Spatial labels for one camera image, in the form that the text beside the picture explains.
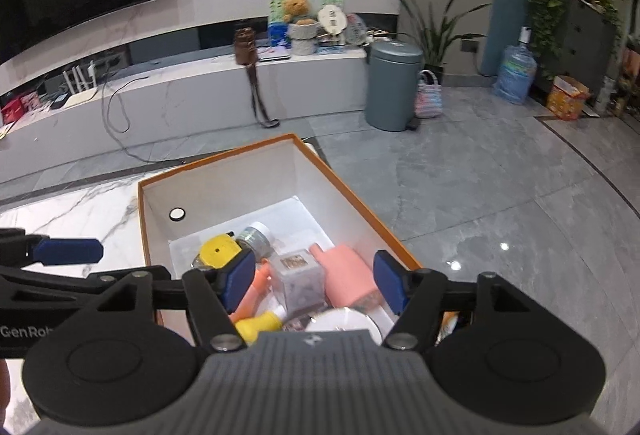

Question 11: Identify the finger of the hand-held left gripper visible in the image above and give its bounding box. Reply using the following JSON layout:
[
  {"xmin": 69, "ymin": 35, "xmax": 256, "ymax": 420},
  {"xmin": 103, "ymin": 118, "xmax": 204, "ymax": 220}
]
[
  {"xmin": 0, "ymin": 228, "xmax": 105, "ymax": 266},
  {"xmin": 0, "ymin": 265, "xmax": 172, "ymax": 312}
]

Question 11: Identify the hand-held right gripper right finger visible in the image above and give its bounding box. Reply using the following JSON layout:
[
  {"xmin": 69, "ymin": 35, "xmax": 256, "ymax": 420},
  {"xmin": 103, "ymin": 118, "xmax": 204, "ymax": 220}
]
[{"xmin": 372, "ymin": 249, "xmax": 533, "ymax": 352}]

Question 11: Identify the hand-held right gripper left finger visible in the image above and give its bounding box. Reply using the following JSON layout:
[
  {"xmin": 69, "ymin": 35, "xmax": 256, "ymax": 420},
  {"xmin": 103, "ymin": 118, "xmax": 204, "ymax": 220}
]
[{"xmin": 95, "ymin": 246, "xmax": 257, "ymax": 353}]

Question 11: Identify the pink pump bottle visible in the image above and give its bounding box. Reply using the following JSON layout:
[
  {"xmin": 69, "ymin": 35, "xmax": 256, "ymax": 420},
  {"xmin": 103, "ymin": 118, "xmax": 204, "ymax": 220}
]
[{"xmin": 229, "ymin": 262, "xmax": 275, "ymax": 322}]

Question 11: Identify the yellow tape measure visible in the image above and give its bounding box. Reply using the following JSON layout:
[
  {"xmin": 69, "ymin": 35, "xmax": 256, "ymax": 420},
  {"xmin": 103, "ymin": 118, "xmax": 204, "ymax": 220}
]
[{"xmin": 199, "ymin": 235, "xmax": 243, "ymax": 270}]

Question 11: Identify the pink bottle with narrow neck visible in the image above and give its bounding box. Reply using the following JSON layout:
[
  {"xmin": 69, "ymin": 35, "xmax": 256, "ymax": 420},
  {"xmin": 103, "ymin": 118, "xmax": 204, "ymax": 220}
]
[{"xmin": 309, "ymin": 242, "xmax": 388, "ymax": 311}]

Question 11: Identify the small glitter jar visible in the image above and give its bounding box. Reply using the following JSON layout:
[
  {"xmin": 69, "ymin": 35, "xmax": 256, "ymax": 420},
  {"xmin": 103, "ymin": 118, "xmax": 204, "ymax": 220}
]
[{"xmin": 235, "ymin": 221, "xmax": 276, "ymax": 261}]

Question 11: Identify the yellow bottle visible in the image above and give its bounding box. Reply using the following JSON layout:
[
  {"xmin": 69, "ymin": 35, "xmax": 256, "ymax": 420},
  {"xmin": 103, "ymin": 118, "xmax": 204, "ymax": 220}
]
[{"xmin": 234, "ymin": 310, "xmax": 287, "ymax": 345}]

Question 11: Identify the clear plastic box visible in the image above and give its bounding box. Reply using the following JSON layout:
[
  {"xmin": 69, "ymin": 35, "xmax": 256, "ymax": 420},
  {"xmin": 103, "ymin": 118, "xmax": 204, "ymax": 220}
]
[{"xmin": 270, "ymin": 249, "xmax": 326, "ymax": 318}]

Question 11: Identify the white round cushion compact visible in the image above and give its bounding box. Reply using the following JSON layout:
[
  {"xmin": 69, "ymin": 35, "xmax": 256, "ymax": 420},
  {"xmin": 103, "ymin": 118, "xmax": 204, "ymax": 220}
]
[{"xmin": 304, "ymin": 307, "xmax": 383, "ymax": 347}]

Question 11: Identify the orange storage box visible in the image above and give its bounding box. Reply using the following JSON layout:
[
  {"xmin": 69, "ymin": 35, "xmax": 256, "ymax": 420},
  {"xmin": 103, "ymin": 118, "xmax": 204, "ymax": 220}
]
[{"xmin": 137, "ymin": 134, "xmax": 425, "ymax": 346}]

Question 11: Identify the white router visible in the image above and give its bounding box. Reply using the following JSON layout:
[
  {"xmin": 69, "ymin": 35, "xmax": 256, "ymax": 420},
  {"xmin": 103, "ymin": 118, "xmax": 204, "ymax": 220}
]
[{"xmin": 62, "ymin": 60, "xmax": 101, "ymax": 108}]

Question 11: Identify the marble media bench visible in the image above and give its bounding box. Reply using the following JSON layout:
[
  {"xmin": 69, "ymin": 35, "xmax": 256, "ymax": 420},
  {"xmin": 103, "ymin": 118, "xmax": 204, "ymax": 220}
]
[{"xmin": 0, "ymin": 46, "xmax": 372, "ymax": 188}]

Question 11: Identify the woven handbag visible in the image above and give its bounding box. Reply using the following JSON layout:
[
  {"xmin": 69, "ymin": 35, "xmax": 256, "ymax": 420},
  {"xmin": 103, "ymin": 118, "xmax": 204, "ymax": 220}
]
[{"xmin": 415, "ymin": 70, "xmax": 445, "ymax": 118}]

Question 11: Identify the grey trash can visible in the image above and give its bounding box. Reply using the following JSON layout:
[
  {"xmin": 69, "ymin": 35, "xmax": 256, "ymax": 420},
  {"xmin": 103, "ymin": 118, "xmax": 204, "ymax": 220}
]
[{"xmin": 364, "ymin": 40, "xmax": 425, "ymax": 132}]

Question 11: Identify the blue tin box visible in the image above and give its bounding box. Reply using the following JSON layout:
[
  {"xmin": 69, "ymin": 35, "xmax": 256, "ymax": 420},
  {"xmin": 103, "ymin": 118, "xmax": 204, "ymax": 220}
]
[{"xmin": 317, "ymin": 36, "xmax": 349, "ymax": 57}]

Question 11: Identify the blue water jug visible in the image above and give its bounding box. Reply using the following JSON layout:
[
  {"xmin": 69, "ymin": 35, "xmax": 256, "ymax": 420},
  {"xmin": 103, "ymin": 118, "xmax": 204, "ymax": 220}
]
[{"xmin": 492, "ymin": 26, "xmax": 540, "ymax": 105}]

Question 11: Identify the long-leaf potted plant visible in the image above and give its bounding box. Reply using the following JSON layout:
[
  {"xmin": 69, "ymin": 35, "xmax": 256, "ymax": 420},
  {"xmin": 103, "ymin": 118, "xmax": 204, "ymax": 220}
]
[{"xmin": 389, "ymin": 0, "xmax": 493, "ymax": 77}]

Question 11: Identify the blue floral box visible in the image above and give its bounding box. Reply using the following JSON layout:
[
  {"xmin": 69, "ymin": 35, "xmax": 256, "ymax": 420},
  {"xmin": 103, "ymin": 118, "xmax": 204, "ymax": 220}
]
[{"xmin": 267, "ymin": 22, "xmax": 292, "ymax": 50}]

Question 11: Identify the patterned decorative plate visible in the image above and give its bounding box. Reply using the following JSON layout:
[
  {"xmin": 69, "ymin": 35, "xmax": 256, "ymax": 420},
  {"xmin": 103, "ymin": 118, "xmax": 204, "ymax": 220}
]
[{"xmin": 346, "ymin": 12, "xmax": 372, "ymax": 47}]

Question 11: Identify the open cardboard box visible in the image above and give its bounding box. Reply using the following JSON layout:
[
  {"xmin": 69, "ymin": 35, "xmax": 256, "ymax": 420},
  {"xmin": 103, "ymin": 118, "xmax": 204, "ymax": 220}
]
[{"xmin": 545, "ymin": 75, "xmax": 592, "ymax": 121}]

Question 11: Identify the white round hand fan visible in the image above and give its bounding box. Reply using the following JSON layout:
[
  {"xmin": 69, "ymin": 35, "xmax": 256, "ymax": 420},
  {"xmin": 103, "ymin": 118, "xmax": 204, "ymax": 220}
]
[{"xmin": 317, "ymin": 4, "xmax": 347, "ymax": 38}]

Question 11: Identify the green illustrated picture board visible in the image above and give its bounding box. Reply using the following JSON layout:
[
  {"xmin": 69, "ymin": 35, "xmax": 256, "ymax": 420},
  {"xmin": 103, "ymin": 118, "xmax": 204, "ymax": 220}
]
[{"xmin": 267, "ymin": 0, "xmax": 345, "ymax": 36}]

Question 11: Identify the teddy bear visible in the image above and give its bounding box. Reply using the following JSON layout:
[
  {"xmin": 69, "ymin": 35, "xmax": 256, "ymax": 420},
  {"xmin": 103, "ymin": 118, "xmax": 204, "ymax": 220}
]
[{"xmin": 282, "ymin": 0, "xmax": 312, "ymax": 25}]

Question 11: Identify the grey cabinet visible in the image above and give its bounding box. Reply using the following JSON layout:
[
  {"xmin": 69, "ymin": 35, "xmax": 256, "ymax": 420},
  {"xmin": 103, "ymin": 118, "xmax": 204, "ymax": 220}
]
[{"xmin": 555, "ymin": 0, "xmax": 623, "ymax": 102}]

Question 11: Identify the black cable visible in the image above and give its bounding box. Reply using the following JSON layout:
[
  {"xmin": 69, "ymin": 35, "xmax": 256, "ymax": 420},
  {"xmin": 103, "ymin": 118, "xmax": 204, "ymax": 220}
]
[{"xmin": 100, "ymin": 68, "xmax": 191, "ymax": 163}]

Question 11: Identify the brown bag with strap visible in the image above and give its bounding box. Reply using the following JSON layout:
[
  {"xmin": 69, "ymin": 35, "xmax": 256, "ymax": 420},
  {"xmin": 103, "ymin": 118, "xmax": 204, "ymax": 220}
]
[{"xmin": 234, "ymin": 28, "xmax": 281, "ymax": 128}]

